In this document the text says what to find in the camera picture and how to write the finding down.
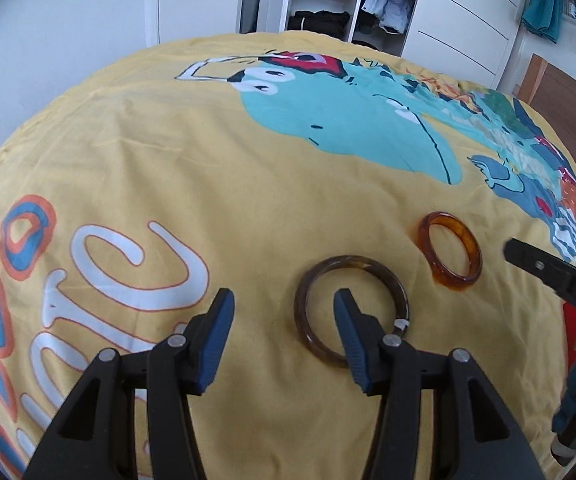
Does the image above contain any red shallow jewelry box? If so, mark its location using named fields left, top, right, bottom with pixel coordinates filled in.
left=564, top=302, right=576, bottom=368

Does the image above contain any dark brown resin bangle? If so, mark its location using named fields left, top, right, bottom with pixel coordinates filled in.
left=293, top=255, right=410, bottom=368

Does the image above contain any amber orange resin bangle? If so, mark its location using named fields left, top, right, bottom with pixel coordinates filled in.
left=417, top=211, right=483, bottom=290

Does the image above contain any wooden headboard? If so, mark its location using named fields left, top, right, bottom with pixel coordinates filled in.
left=517, top=54, right=576, bottom=161

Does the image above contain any yellow dinosaur print bedspread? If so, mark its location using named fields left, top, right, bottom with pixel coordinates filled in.
left=0, top=32, right=576, bottom=479

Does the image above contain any teal hanging cloth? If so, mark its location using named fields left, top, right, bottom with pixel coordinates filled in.
left=521, top=0, right=564, bottom=44

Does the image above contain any white open wardrobe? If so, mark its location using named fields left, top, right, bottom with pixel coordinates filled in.
left=256, top=0, right=526, bottom=88

